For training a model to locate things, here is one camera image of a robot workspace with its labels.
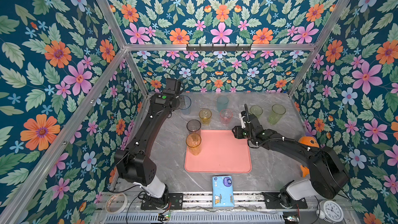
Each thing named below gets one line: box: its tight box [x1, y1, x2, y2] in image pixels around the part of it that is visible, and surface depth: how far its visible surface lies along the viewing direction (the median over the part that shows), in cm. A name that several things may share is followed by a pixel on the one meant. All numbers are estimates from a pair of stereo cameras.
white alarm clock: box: [316, 200, 345, 222], surface depth 69 cm
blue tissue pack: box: [212, 175, 235, 209], surface depth 74 cm
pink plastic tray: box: [184, 129, 253, 174], surface depth 88 cm
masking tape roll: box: [105, 192, 129, 215], surface depth 73 cm
